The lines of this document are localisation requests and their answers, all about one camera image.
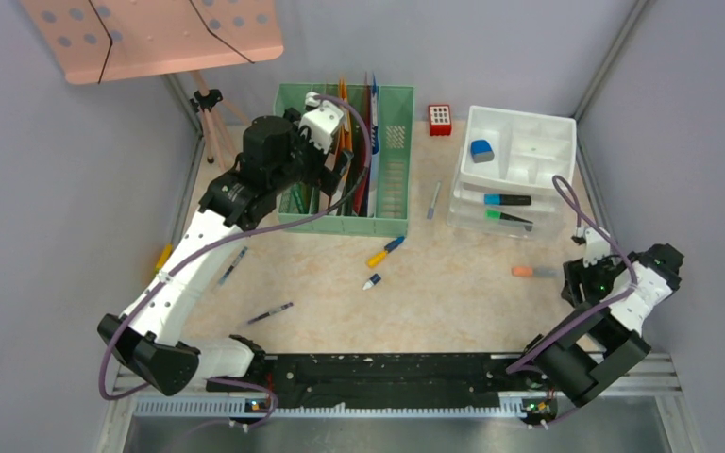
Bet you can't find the teal capped marker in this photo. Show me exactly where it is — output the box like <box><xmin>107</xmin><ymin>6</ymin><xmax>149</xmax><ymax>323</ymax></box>
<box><xmin>483</xmin><ymin>193</ymin><xmax>532</xmax><ymax>207</ymax></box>

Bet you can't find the yellow dropper bottle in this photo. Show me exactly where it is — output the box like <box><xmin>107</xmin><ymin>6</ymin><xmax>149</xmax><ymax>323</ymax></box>
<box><xmin>366</xmin><ymin>250</ymin><xmax>389</xmax><ymax>269</ymax></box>

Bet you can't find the green capped highlighter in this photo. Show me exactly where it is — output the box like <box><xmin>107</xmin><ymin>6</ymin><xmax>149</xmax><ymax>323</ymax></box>
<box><xmin>485</xmin><ymin>209</ymin><xmax>533</xmax><ymax>232</ymax></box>

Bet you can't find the yellow green clamp tool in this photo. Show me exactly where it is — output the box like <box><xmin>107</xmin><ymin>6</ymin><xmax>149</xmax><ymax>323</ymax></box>
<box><xmin>154</xmin><ymin>243</ymin><xmax>173</xmax><ymax>273</ymax></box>

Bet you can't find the blue eraser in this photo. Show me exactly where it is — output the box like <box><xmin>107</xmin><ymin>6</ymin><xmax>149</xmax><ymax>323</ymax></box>
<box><xmin>469</xmin><ymin>139</ymin><xmax>496</xmax><ymax>164</ymax></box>

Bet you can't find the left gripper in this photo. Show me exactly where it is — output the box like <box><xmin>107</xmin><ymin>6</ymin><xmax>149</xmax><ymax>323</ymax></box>
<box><xmin>270</xmin><ymin>108</ymin><xmax>352</xmax><ymax>194</ymax></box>

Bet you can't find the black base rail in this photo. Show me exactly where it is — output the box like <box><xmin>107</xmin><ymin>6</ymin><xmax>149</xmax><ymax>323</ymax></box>
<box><xmin>206</xmin><ymin>353</ymin><xmax>559</xmax><ymax>425</ymax></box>

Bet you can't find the lavender capped marker pen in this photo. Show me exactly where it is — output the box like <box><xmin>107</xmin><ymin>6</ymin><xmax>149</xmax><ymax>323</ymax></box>
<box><xmin>427</xmin><ymin>180</ymin><xmax>443</xmax><ymax>220</ymax></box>

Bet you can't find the pink lamp stand pole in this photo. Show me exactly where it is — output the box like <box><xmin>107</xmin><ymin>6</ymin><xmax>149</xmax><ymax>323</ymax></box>
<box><xmin>189</xmin><ymin>70</ymin><xmax>250</xmax><ymax>172</ymax></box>

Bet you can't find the dark pen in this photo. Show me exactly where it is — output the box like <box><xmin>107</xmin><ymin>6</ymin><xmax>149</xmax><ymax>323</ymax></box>
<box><xmin>245</xmin><ymin>302</ymin><xmax>294</xmax><ymax>326</ymax></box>
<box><xmin>213</xmin><ymin>246</ymin><xmax>248</xmax><ymax>292</ymax></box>

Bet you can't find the clear plastic drawer unit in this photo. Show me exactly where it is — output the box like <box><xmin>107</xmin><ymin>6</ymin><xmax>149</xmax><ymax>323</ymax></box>
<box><xmin>447</xmin><ymin>106</ymin><xmax>577</xmax><ymax>240</ymax></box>

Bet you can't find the orange capped highlighter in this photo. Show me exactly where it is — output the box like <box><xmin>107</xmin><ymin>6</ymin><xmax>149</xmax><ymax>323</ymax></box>
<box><xmin>511</xmin><ymin>266</ymin><xmax>560</xmax><ymax>278</ymax></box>

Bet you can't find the pink perforated lamp panel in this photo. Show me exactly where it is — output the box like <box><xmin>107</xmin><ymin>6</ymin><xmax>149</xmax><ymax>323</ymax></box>
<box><xmin>21</xmin><ymin>0</ymin><xmax>284</xmax><ymax>85</ymax></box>

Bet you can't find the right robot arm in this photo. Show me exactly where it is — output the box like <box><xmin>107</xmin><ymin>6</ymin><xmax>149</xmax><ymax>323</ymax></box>
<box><xmin>515</xmin><ymin>243</ymin><xmax>684</xmax><ymax>407</ymax></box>

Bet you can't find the green file rack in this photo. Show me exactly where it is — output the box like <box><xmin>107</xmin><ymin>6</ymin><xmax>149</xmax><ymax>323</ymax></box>
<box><xmin>274</xmin><ymin>83</ymin><xmax>414</xmax><ymax>237</ymax></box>

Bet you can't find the red small box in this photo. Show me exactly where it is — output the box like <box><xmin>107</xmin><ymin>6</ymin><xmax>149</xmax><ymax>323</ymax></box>
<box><xmin>428</xmin><ymin>104</ymin><xmax>453</xmax><ymax>137</ymax></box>

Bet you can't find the red translucent file folder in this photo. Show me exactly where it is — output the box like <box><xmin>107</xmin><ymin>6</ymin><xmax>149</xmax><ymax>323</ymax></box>
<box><xmin>352</xmin><ymin>79</ymin><xmax>371</xmax><ymax>217</ymax></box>

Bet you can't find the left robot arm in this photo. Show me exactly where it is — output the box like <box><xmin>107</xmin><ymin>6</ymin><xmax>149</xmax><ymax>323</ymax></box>
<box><xmin>97</xmin><ymin>108</ymin><xmax>351</xmax><ymax>400</ymax></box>

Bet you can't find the orange file folder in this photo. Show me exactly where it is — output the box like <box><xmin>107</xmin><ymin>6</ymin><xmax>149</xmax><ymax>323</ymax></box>
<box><xmin>329</xmin><ymin>76</ymin><xmax>353</xmax><ymax>205</ymax></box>

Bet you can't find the black lamp clamp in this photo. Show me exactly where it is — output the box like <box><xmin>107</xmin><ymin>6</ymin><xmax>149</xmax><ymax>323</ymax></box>
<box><xmin>190</xmin><ymin>89</ymin><xmax>224</xmax><ymax>112</ymax></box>

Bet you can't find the green children's book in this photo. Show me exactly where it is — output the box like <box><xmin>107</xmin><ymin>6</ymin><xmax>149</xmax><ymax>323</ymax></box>
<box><xmin>290</xmin><ymin>186</ymin><xmax>308</xmax><ymax>214</ymax></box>

